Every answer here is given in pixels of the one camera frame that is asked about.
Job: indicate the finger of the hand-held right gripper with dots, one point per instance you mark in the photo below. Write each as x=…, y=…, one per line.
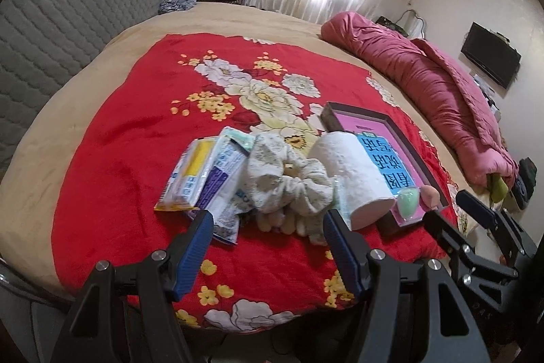
x=446, y=235
x=476, y=210

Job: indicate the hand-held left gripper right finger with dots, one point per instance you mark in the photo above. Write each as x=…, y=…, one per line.
x=342, y=256

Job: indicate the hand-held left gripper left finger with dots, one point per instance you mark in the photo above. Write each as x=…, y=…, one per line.
x=193, y=256

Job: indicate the pink makeup sponge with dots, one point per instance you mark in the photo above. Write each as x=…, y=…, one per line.
x=429, y=197

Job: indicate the green makeup sponge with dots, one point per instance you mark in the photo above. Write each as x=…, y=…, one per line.
x=407, y=201

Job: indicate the small pale green packet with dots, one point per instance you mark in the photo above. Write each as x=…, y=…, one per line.
x=342, y=197

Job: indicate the cream plush toy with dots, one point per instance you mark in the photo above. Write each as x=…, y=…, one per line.
x=280, y=223

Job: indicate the white blue wipes packet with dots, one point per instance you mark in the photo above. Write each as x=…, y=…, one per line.
x=221, y=184

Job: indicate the white toilet paper roll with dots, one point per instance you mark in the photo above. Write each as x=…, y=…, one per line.
x=352, y=171

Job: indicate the yellow tissue packet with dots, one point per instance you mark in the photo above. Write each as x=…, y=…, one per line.
x=191, y=167

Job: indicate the white lace scrunchie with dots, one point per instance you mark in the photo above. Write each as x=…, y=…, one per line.
x=272, y=171

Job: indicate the green white tissue packet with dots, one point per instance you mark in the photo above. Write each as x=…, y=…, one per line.
x=238, y=139

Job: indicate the brown box tray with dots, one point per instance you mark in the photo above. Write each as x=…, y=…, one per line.
x=340, y=112

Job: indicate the green cloth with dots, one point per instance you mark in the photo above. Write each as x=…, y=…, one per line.
x=498, y=188

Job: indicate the dark bags pile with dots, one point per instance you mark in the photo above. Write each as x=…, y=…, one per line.
x=525, y=182

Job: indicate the pink book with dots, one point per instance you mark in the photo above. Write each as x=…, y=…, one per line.
x=382, y=159

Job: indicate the pink quilt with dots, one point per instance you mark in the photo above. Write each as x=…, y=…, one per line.
x=425, y=82

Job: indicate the red floral blanket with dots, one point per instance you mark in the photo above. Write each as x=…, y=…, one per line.
x=127, y=133

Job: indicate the beige bed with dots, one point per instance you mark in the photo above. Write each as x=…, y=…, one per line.
x=63, y=112

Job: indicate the blue patterned cloth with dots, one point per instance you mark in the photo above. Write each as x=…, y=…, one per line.
x=176, y=5

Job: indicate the grey quilted headboard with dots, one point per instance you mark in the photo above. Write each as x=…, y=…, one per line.
x=63, y=5

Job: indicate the cluttered wall shelf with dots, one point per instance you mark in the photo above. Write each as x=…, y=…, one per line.
x=484, y=91

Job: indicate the black wall television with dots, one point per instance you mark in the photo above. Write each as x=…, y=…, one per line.
x=488, y=54

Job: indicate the metal rack frame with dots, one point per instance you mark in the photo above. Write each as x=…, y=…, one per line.
x=414, y=20

